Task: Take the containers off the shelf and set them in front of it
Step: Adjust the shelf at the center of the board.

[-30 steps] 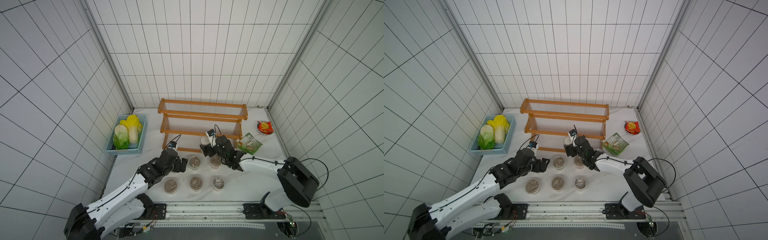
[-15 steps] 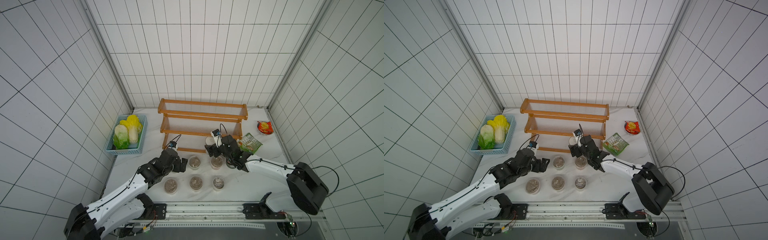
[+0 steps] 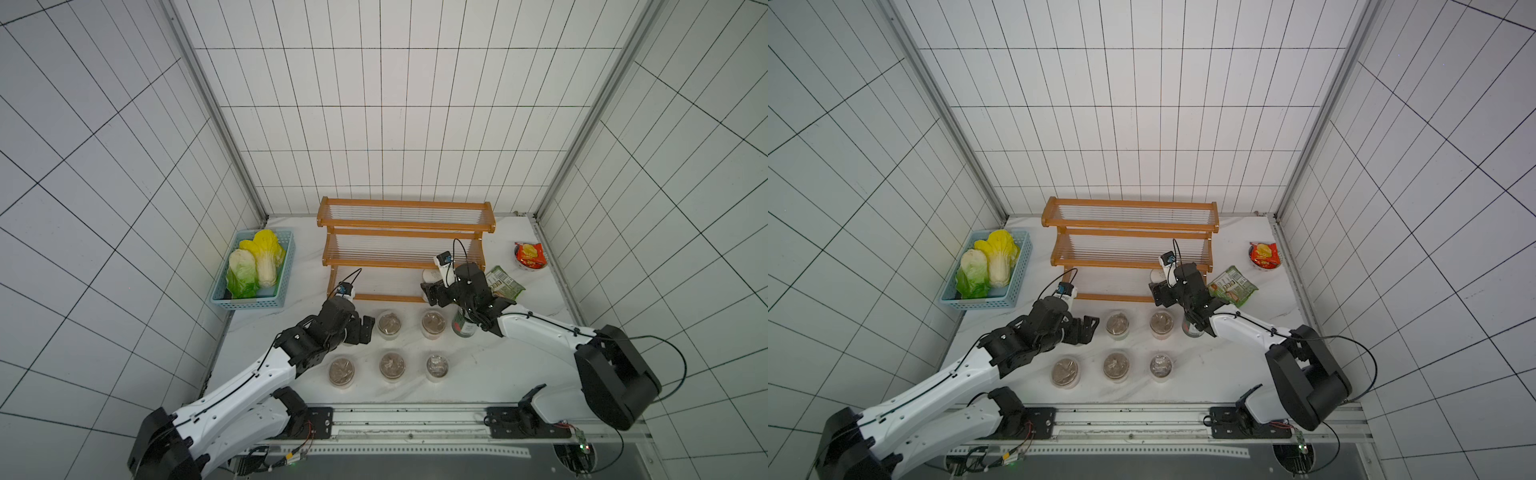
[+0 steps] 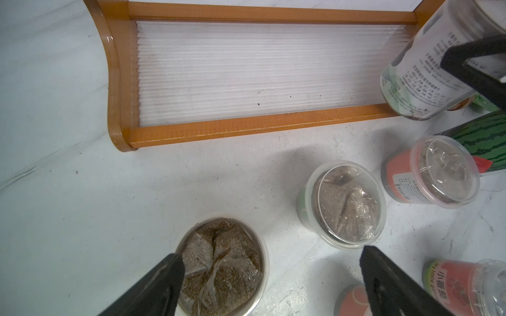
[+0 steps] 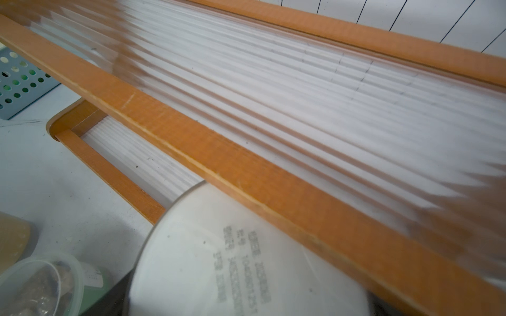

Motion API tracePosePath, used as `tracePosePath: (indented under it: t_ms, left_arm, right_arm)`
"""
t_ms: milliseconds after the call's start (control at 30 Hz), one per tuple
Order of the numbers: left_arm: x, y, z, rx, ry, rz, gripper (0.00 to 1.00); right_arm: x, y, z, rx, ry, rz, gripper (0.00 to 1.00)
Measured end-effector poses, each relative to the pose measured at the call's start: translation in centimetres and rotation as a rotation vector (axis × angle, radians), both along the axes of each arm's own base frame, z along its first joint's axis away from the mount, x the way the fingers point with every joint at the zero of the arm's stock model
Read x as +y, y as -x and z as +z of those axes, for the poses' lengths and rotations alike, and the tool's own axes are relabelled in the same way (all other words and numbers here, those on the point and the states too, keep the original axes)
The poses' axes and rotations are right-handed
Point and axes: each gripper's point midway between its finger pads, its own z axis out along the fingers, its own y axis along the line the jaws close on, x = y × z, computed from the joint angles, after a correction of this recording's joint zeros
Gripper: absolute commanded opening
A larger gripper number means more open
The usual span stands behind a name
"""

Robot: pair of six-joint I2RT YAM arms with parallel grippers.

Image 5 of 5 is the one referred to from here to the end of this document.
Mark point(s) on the wooden three-tier shelf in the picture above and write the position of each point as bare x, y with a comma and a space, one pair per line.
382, 153

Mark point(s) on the green label seed jar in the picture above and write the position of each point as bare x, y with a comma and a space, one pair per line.
52, 284

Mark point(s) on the yellow label seed jar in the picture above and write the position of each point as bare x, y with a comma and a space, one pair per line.
15, 237

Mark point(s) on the blue plastic basket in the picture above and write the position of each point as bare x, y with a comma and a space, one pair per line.
22, 83

